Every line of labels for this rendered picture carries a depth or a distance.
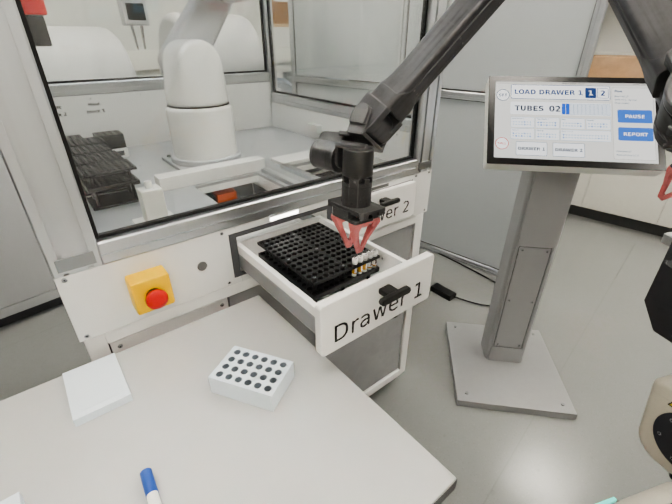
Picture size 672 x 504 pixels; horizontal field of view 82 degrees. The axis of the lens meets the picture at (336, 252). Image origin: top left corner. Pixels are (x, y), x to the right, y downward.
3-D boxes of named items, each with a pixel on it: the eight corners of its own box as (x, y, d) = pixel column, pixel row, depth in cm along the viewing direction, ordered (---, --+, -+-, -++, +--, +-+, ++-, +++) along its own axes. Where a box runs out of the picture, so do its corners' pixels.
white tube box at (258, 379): (294, 376, 72) (293, 361, 70) (273, 412, 65) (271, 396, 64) (237, 359, 76) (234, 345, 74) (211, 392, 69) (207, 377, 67)
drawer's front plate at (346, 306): (428, 297, 84) (435, 253, 79) (321, 358, 68) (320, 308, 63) (422, 294, 85) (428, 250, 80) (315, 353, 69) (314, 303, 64)
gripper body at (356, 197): (360, 223, 70) (363, 184, 67) (326, 208, 77) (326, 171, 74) (386, 216, 74) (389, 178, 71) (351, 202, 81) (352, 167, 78)
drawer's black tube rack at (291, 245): (378, 280, 87) (380, 255, 84) (314, 310, 77) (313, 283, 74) (319, 244, 102) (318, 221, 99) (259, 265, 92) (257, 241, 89)
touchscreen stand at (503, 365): (575, 419, 152) (690, 164, 103) (456, 405, 158) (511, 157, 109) (537, 335, 195) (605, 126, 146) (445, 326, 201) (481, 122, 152)
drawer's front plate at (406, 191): (413, 214, 123) (417, 181, 118) (343, 241, 107) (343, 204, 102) (409, 213, 124) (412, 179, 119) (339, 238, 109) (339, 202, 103)
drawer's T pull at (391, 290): (411, 292, 72) (412, 286, 71) (382, 308, 68) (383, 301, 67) (397, 284, 74) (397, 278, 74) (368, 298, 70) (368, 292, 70)
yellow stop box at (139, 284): (177, 304, 79) (170, 274, 75) (139, 318, 75) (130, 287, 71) (169, 292, 82) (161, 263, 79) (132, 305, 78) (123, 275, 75)
